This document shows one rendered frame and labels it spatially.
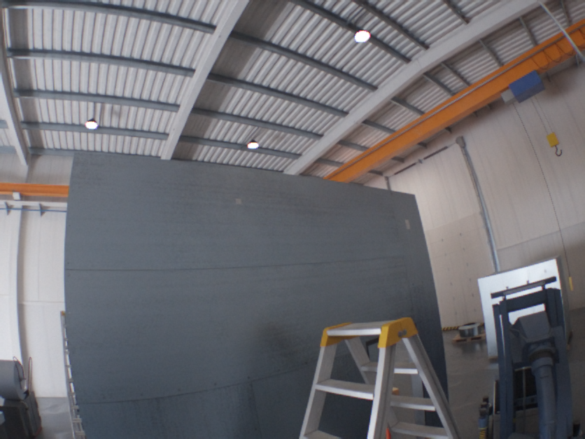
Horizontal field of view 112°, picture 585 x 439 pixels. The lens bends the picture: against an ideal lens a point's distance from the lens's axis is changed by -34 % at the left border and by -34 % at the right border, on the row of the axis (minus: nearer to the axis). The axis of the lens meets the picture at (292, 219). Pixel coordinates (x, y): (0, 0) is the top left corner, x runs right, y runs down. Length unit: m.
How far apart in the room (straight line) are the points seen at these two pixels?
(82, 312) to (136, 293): 0.26
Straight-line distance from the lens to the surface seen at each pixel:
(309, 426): 1.31
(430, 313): 2.60
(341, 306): 1.82
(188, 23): 6.93
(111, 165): 1.51
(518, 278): 7.53
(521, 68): 8.90
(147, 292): 1.36
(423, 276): 2.56
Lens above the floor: 2.46
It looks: 15 degrees up
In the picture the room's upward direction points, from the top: 8 degrees counter-clockwise
